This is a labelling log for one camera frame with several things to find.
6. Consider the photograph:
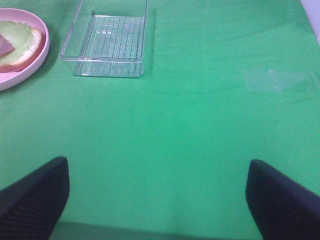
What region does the pink round plate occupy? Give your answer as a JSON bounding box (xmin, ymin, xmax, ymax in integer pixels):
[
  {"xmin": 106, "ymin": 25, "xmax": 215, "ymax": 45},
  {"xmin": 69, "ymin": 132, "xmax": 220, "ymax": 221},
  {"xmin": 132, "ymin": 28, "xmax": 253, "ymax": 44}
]
[{"xmin": 0, "ymin": 8, "xmax": 50, "ymax": 91}]

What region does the white bread slice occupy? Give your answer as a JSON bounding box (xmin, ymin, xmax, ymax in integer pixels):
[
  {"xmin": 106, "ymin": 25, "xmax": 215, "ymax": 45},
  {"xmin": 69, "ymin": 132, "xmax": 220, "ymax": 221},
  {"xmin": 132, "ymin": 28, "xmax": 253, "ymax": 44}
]
[{"xmin": 0, "ymin": 28, "xmax": 46, "ymax": 73}]

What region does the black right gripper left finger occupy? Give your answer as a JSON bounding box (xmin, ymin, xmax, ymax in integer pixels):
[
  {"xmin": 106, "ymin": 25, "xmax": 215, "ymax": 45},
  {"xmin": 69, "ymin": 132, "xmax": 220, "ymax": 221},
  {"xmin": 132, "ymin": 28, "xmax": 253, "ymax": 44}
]
[{"xmin": 0, "ymin": 156, "xmax": 70, "ymax": 240}]

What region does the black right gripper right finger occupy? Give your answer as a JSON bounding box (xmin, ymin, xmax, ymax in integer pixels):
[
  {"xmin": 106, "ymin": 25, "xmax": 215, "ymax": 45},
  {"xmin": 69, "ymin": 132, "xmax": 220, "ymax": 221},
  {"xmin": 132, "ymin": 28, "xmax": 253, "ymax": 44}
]
[{"xmin": 245, "ymin": 159, "xmax": 320, "ymax": 240}]

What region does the clear right plastic container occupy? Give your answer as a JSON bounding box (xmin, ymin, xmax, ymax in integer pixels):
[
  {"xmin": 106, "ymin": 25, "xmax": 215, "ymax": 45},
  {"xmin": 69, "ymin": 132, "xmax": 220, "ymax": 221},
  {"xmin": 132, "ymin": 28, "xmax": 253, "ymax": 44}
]
[{"xmin": 60, "ymin": 0, "xmax": 149, "ymax": 78}]

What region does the dark red bacon strip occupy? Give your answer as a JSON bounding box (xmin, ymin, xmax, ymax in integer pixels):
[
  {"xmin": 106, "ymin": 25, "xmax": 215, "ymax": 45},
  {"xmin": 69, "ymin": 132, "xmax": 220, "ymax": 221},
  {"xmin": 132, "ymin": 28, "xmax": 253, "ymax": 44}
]
[{"xmin": 0, "ymin": 35, "xmax": 15, "ymax": 57}]

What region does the green lettuce leaf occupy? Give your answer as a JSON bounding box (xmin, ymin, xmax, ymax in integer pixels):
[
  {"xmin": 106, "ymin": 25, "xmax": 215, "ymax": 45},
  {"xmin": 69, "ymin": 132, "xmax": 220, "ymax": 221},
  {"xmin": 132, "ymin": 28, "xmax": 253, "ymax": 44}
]
[{"xmin": 0, "ymin": 20, "xmax": 33, "ymax": 65}]

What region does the green tablecloth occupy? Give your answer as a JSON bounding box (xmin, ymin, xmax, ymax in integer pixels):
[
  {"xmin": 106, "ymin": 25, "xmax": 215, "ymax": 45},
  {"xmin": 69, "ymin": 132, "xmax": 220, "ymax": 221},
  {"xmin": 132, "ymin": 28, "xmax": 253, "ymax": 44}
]
[{"xmin": 0, "ymin": 0, "xmax": 320, "ymax": 240}]

